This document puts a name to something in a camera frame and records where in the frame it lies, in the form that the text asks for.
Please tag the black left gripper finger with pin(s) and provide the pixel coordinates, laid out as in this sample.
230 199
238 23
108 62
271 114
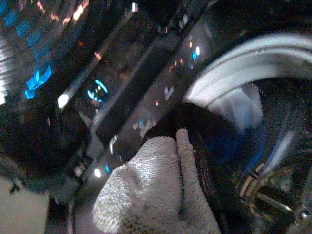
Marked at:
212 175

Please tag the white knit cloth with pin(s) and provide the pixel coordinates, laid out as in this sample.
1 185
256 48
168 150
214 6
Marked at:
146 182

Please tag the black top-load washing machine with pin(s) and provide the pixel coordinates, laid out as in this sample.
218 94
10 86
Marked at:
136 73

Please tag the plain white garment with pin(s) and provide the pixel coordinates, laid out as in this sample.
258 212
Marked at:
239 107

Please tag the washer drum with white rim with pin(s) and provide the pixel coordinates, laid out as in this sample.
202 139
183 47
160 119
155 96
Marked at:
231 70

